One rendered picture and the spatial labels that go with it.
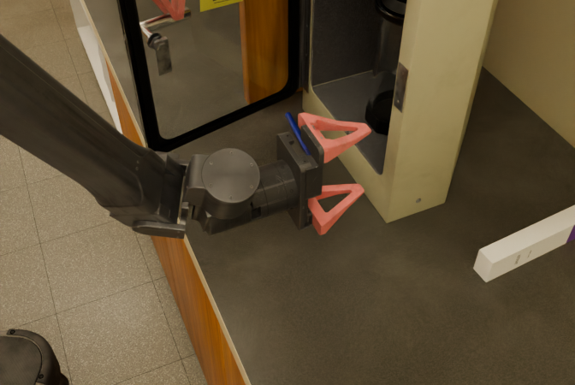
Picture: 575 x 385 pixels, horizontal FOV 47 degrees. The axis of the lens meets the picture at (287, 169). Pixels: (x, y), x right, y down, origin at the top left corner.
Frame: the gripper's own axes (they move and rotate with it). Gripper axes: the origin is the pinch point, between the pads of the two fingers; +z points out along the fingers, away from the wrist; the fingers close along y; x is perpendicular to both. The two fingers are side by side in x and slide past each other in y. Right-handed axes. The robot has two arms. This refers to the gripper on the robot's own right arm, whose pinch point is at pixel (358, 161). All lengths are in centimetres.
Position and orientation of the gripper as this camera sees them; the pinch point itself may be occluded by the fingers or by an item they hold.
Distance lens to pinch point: 78.5
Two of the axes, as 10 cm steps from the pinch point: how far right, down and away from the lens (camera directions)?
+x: -4.1, -6.3, 6.6
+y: 0.0, -7.2, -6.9
